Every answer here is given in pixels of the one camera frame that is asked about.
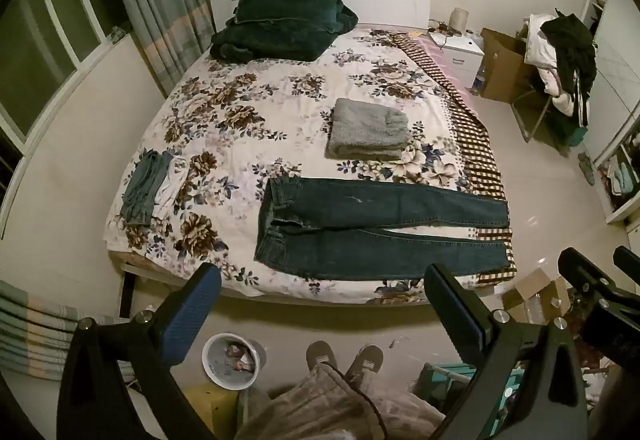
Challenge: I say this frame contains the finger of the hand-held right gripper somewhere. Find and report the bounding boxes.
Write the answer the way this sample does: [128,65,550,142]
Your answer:
[557,247,640,308]
[614,245,640,277]

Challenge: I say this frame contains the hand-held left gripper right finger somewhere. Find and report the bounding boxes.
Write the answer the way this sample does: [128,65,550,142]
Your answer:
[422,263,588,440]

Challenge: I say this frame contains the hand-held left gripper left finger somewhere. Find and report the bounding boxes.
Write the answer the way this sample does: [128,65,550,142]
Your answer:
[57,263,223,440]

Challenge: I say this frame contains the dark blue jeans pants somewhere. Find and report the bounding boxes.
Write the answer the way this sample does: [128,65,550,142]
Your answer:
[254,177,511,282]

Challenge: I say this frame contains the small open cardboard box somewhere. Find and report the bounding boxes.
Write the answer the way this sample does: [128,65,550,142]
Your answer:
[500,267,572,327]

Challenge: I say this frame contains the white trash bin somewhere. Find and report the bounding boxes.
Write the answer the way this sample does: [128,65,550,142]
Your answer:
[201,333,267,391]

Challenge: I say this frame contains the yellow box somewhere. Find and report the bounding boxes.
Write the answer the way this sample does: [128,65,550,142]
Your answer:
[184,384,240,440]

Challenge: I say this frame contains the grey floor slipper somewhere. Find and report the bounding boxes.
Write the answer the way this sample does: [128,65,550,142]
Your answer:
[577,152,596,187]

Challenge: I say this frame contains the white folded garment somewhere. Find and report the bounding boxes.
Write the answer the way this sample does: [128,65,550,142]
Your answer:
[150,157,192,221]

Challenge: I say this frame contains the grey-green folded garment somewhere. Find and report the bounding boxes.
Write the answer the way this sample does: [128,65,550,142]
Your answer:
[120,149,173,227]

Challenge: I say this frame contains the green striped cloth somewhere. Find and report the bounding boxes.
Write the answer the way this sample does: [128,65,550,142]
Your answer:
[0,280,137,383]

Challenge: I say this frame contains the beige plush robe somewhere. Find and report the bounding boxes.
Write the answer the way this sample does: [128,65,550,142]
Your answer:
[235,362,447,440]

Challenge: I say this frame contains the folding chair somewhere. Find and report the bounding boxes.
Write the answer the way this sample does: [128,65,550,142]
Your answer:
[510,85,588,146]

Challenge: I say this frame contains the white wardrobe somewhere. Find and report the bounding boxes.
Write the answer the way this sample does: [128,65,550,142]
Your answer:
[579,0,640,226]

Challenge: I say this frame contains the grey folded towel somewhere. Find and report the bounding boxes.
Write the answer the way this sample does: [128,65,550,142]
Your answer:
[325,98,412,161]

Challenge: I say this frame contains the floral bed blanket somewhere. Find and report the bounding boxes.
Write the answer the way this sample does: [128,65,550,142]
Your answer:
[102,23,518,306]

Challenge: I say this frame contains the large cardboard box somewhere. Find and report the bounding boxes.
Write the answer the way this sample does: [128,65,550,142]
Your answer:
[479,28,537,104]

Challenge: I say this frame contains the white clothes pile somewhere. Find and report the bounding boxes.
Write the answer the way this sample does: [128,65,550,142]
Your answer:
[522,14,581,117]

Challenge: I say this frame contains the white nightstand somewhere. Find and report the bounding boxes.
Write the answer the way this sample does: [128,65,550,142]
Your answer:
[427,30,486,91]

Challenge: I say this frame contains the white bed headboard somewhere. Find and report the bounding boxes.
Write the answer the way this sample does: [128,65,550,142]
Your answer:
[207,0,433,35]

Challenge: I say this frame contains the dark green plush blanket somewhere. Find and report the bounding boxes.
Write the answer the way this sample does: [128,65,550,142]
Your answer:
[209,0,360,64]

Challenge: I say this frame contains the white framed window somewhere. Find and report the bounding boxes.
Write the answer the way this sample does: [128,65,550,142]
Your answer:
[0,0,132,152]

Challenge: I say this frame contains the wooden bed frame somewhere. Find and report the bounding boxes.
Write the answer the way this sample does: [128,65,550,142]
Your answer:
[109,253,151,320]

